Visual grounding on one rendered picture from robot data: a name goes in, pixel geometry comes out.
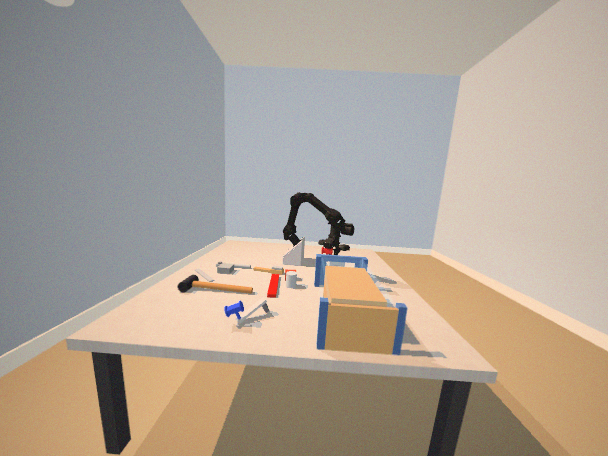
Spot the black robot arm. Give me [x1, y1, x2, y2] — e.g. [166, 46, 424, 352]
[283, 192, 355, 248]

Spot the red flat bar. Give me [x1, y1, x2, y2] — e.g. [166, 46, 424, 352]
[267, 274, 279, 298]

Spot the grey cylinder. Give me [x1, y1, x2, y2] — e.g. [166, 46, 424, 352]
[286, 271, 297, 288]

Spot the black-headed mallet with wooden handle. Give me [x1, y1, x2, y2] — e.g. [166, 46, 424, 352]
[177, 275, 253, 294]

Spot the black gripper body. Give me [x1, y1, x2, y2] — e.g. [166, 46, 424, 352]
[318, 233, 350, 251]

